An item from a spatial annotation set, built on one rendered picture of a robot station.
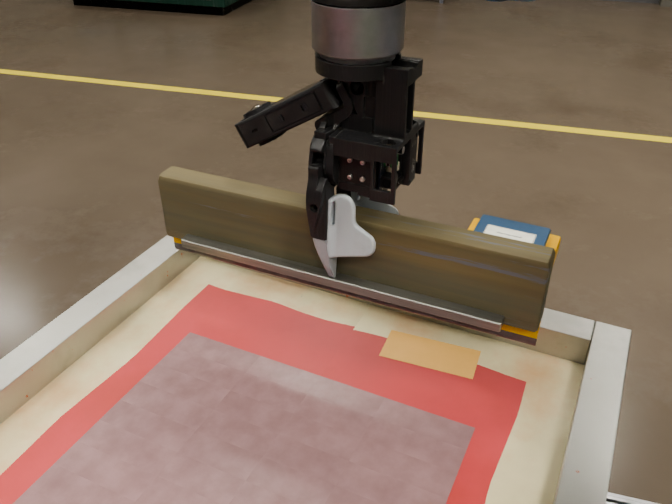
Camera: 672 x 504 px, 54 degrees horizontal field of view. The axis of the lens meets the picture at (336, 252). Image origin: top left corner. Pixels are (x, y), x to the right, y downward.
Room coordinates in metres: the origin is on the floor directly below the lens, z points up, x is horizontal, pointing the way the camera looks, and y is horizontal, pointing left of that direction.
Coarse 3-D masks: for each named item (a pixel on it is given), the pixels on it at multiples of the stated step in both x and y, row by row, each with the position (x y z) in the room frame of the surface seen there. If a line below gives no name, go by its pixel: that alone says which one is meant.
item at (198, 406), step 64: (192, 320) 0.62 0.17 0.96; (256, 320) 0.62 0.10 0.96; (320, 320) 0.62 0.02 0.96; (128, 384) 0.51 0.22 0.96; (192, 384) 0.51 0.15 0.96; (256, 384) 0.51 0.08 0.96; (64, 448) 0.42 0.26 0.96; (128, 448) 0.42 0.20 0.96; (192, 448) 0.42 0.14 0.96; (256, 448) 0.42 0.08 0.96
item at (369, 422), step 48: (336, 384) 0.51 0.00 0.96; (384, 384) 0.51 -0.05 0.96; (432, 384) 0.51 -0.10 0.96; (480, 384) 0.51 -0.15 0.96; (288, 432) 0.44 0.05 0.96; (336, 432) 0.44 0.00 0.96; (384, 432) 0.44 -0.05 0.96; (432, 432) 0.44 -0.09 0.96; (480, 432) 0.44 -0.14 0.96; (288, 480) 0.39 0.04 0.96; (336, 480) 0.39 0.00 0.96; (384, 480) 0.39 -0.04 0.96; (432, 480) 0.39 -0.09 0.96; (480, 480) 0.39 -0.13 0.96
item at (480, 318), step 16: (192, 240) 0.60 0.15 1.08; (208, 240) 0.60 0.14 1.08; (224, 256) 0.58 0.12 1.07; (240, 256) 0.57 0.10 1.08; (256, 256) 0.57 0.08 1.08; (272, 256) 0.57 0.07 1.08; (288, 272) 0.54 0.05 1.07; (304, 272) 0.54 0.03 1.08; (320, 272) 0.54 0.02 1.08; (336, 288) 0.52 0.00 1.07; (352, 288) 0.51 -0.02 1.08; (368, 288) 0.51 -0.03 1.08; (384, 288) 0.51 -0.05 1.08; (400, 304) 0.49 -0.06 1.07; (416, 304) 0.49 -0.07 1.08; (432, 304) 0.48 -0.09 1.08; (448, 304) 0.48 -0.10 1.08; (464, 320) 0.47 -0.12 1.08; (480, 320) 0.46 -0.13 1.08; (496, 320) 0.46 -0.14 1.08
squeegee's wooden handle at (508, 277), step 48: (192, 192) 0.61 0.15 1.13; (240, 192) 0.59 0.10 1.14; (288, 192) 0.58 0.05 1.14; (240, 240) 0.58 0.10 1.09; (288, 240) 0.56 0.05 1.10; (384, 240) 0.52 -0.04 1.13; (432, 240) 0.50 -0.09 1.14; (480, 240) 0.49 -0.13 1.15; (432, 288) 0.49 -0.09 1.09; (480, 288) 0.48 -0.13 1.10; (528, 288) 0.46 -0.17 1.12
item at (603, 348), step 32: (160, 256) 0.70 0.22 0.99; (192, 256) 0.74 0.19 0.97; (96, 288) 0.63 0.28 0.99; (128, 288) 0.63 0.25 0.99; (160, 288) 0.68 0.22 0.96; (320, 288) 0.68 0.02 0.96; (64, 320) 0.57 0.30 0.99; (96, 320) 0.58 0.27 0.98; (544, 320) 0.57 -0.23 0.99; (576, 320) 0.57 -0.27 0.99; (32, 352) 0.52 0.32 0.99; (64, 352) 0.54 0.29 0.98; (544, 352) 0.56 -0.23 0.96; (576, 352) 0.54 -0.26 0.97; (608, 352) 0.52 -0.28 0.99; (0, 384) 0.47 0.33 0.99; (32, 384) 0.49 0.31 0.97; (608, 384) 0.47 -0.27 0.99; (0, 416) 0.46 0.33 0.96; (576, 416) 0.43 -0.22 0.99; (608, 416) 0.43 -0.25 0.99; (576, 448) 0.39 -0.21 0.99; (608, 448) 0.39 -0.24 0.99; (576, 480) 0.36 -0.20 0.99; (608, 480) 0.36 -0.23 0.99
